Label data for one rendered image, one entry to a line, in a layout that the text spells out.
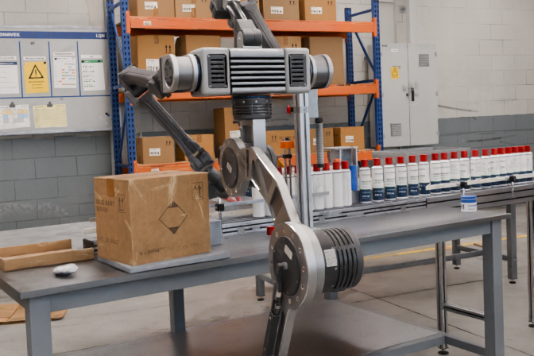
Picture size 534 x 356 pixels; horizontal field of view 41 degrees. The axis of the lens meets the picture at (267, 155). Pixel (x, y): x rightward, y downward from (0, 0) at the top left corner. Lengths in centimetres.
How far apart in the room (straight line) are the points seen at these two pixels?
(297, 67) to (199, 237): 66
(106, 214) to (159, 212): 19
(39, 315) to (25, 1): 541
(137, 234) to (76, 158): 509
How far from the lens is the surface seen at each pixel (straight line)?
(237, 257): 243
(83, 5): 746
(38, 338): 224
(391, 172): 339
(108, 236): 240
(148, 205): 228
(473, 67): 965
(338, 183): 318
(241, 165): 230
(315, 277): 191
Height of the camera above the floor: 129
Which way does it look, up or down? 3 degrees down
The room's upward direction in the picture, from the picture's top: 2 degrees counter-clockwise
